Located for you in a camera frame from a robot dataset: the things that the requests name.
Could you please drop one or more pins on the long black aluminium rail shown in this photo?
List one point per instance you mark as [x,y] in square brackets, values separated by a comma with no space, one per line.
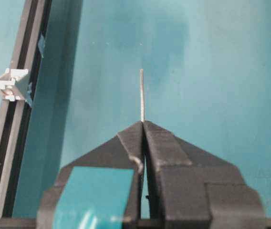
[15,116]

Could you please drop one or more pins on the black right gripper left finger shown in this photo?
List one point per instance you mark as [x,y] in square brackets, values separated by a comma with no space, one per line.
[100,190]

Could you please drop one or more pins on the blue tape patch on rail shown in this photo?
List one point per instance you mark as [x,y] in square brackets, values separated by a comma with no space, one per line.
[41,44]

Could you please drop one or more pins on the white bracket with hole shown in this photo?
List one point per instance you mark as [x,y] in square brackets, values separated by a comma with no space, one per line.
[15,85]

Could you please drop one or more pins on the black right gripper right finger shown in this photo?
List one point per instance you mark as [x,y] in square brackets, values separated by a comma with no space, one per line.
[197,190]

